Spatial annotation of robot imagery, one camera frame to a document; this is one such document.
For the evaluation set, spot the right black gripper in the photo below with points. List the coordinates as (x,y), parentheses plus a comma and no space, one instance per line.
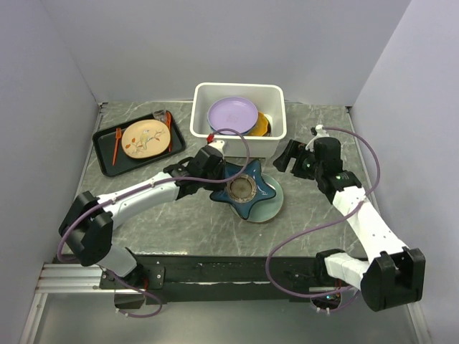
(295,150)

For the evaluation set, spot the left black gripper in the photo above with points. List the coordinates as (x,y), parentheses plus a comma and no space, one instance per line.
(221,167)

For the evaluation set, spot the blue star shaped dish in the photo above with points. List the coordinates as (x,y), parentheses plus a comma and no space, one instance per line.
(246,191)

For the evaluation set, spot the yellow polka dot plate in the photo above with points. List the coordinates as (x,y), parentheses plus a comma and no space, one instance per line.
(262,126)

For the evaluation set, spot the purple plastic plate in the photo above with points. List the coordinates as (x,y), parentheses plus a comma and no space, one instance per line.
(232,110)

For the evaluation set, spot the blue polka dot plate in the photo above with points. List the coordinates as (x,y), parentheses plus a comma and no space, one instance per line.
(229,128)

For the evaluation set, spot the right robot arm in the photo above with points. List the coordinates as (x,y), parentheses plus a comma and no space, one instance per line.
(393,274)

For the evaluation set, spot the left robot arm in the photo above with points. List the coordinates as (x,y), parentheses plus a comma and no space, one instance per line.
(91,220)

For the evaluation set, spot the white plastic bin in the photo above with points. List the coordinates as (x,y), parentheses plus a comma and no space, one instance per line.
(269,100)

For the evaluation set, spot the light green saucer plate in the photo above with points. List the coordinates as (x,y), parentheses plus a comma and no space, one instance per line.
(268,209)

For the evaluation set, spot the orange plastic utensil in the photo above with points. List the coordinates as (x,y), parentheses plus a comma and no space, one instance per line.
(168,124)

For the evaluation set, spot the beige bird plate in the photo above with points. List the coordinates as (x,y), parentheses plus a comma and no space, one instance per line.
(145,139)

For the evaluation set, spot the clear glass cup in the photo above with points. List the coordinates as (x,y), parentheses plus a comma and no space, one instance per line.
(160,115)

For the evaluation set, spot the orange plastic fork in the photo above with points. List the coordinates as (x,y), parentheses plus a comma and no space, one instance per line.
(118,136)

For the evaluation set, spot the black plastic tray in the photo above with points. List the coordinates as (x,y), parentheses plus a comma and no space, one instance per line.
(104,141)

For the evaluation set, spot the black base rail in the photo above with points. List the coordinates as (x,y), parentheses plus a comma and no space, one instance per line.
(182,278)

